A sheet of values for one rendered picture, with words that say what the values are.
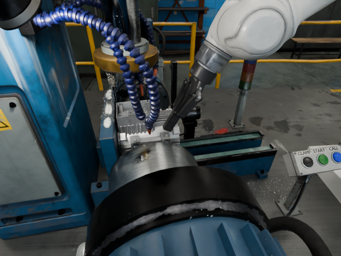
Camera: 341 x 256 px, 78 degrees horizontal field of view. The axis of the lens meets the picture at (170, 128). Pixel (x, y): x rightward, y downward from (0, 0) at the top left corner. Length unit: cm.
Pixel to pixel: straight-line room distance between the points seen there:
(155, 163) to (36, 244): 54
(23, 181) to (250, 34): 63
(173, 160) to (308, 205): 64
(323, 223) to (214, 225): 81
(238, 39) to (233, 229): 32
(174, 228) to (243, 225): 6
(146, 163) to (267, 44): 33
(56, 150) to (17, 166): 11
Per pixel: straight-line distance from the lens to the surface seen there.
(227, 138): 97
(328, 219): 99
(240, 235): 18
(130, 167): 49
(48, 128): 56
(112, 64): 57
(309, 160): 73
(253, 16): 40
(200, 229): 17
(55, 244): 86
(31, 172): 67
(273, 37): 41
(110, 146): 61
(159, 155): 49
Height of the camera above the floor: 150
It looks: 36 degrees down
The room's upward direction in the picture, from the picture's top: straight up
